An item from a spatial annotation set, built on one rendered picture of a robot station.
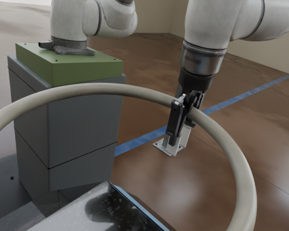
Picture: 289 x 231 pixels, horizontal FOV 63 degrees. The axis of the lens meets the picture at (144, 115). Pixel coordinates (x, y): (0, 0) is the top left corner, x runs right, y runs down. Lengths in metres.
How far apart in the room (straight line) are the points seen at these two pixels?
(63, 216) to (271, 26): 0.53
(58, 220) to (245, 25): 0.48
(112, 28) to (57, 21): 0.24
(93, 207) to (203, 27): 0.38
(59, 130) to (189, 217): 0.97
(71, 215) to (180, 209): 1.23
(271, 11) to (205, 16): 0.15
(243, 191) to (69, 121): 0.81
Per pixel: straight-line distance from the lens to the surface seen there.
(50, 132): 1.05
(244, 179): 0.44
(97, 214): 0.46
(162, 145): 2.08
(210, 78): 0.53
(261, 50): 6.77
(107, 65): 1.06
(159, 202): 1.62
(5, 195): 1.63
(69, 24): 1.08
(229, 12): 0.48
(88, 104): 1.08
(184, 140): 0.66
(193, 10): 0.49
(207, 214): 1.68
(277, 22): 0.58
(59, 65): 0.93
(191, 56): 0.50
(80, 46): 1.11
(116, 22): 1.14
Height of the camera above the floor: 1.19
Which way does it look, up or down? 28 degrees down
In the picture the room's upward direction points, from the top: 12 degrees clockwise
